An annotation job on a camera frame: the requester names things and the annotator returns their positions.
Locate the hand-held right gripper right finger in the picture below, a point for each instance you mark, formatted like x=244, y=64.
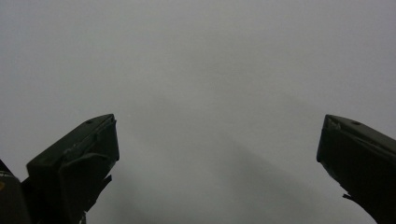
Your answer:
x=362, y=161

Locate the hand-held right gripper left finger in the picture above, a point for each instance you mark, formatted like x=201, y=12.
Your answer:
x=73, y=168

